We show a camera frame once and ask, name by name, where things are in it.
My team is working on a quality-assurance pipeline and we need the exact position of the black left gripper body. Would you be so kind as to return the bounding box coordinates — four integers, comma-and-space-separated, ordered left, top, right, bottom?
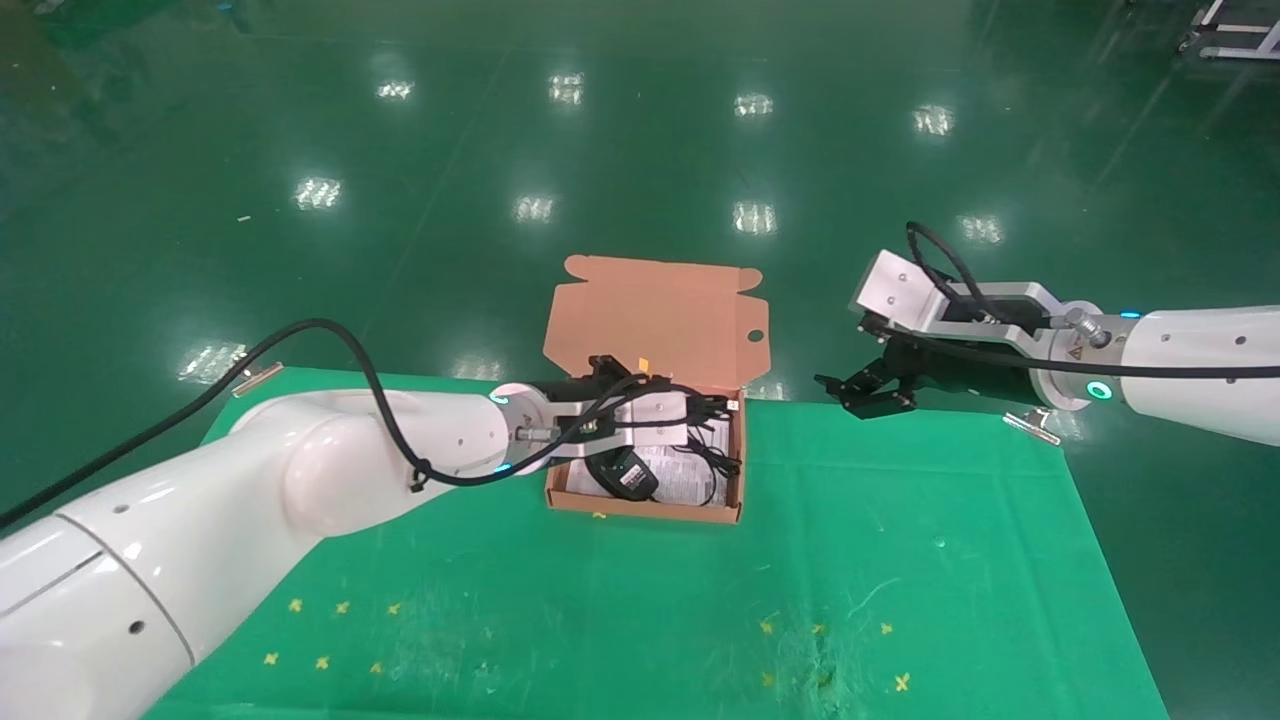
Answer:
545, 354, 653, 403

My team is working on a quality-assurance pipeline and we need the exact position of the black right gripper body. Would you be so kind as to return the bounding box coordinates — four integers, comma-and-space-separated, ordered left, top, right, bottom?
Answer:
878, 312, 1046, 403

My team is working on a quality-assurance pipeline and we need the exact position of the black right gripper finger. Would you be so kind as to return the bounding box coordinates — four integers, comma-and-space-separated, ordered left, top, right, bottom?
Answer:
814, 362, 889, 405
842, 384, 919, 421

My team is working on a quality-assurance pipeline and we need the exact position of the black data cable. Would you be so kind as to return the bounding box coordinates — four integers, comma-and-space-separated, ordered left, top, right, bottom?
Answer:
680, 396, 747, 507

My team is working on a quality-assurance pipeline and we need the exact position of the black wired mouse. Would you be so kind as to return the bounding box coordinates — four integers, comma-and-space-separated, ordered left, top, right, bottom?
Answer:
584, 446, 721, 507

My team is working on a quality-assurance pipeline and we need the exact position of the orange cardboard box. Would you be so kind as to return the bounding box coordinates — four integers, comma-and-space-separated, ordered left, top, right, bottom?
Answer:
542, 256, 770, 525

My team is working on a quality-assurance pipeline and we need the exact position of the white printed instruction sheet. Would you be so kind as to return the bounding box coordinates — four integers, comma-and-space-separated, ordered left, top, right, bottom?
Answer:
565, 445, 736, 508

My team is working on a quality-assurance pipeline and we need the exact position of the metal binder clip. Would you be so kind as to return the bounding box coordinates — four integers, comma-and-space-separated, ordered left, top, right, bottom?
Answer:
1003, 406, 1062, 447
232, 362, 285, 399

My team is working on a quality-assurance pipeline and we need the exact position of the green table mat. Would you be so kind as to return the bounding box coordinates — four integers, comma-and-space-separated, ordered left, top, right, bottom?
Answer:
145, 367, 1169, 720

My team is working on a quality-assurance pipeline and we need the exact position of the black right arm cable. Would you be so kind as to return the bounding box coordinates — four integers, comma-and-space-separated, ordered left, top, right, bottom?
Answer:
880, 221, 1280, 381

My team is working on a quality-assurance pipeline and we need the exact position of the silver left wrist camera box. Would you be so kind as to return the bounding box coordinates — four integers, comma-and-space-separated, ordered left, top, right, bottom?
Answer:
555, 384, 693, 467

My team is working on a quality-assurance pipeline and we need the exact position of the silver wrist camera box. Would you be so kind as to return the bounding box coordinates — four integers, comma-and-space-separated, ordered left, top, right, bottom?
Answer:
849, 250, 1071, 353
555, 384, 693, 467

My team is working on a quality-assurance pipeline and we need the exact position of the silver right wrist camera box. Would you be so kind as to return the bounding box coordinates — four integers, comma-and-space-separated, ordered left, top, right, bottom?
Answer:
849, 250, 1071, 353

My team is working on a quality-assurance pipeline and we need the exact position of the white metal cart frame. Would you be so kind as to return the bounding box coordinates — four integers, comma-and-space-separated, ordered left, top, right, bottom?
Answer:
1177, 0, 1280, 63

